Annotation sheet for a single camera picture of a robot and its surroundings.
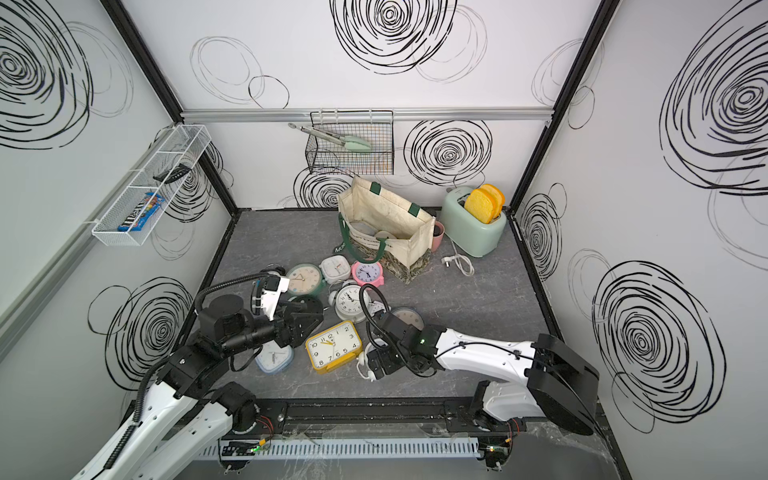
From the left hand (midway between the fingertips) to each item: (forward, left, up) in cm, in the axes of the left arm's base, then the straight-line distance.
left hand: (313, 314), depth 68 cm
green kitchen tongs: (+52, -4, +12) cm, 54 cm away
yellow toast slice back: (+41, -51, +1) cm, 65 cm away
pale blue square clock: (-4, +14, -20) cm, 24 cm away
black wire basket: (+62, +7, 0) cm, 62 cm away
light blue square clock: (+47, -7, -22) cm, 52 cm away
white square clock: (+25, +1, -19) cm, 32 cm away
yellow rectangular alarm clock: (0, -3, -19) cm, 20 cm away
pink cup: (+36, -34, -11) cm, 50 cm away
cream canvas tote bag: (+45, -13, -18) cm, 50 cm away
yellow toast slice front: (+41, -46, -2) cm, 61 cm away
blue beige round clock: (+9, -24, -20) cm, 32 cm away
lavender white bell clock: (-4, -11, -20) cm, 23 cm away
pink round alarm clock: (+24, -10, -20) cm, 33 cm away
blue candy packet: (+20, +41, +12) cm, 48 cm away
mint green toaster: (+35, -44, -10) cm, 57 cm away
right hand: (-4, -16, -19) cm, 25 cm away
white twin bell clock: (+13, -5, -19) cm, 23 cm away
